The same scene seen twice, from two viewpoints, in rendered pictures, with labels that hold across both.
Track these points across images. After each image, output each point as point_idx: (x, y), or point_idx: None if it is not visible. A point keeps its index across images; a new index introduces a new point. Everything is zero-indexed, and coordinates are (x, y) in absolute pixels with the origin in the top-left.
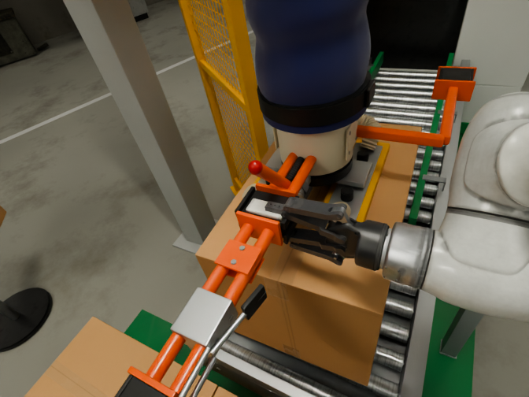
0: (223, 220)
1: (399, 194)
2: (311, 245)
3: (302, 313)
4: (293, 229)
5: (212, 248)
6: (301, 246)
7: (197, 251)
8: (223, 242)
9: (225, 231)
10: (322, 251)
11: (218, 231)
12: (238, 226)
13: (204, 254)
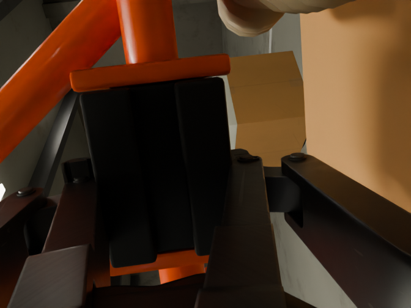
0: (305, 43)
1: None
2: (321, 232)
3: None
4: (219, 190)
5: (315, 132)
6: (303, 234)
7: (306, 146)
8: (320, 109)
9: (315, 76)
10: (362, 296)
11: (309, 81)
12: (323, 45)
13: (313, 152)
